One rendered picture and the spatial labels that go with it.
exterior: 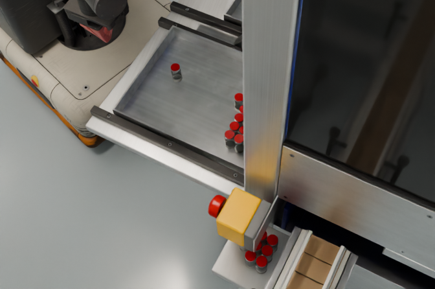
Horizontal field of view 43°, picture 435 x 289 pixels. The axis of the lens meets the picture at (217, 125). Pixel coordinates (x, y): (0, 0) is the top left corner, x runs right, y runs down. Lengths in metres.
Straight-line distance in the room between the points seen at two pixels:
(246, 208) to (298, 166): 0.15
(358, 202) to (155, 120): 0.53
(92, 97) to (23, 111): 0.48
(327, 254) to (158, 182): 1.19
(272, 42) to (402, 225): 0.38
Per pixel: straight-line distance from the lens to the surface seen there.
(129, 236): 2.07
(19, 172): 2.30
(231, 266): 1.08
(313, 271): 1.03
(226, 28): 1.33
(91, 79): 2.08
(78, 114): 2.02
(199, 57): 1.30
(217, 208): 0.97
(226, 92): 1.24
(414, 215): 0.83
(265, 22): 0.61
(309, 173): 0.85
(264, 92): 0.71
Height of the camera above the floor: 1.91
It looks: 60 degrees down
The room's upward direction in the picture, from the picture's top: 5 degrees counter-clockwise
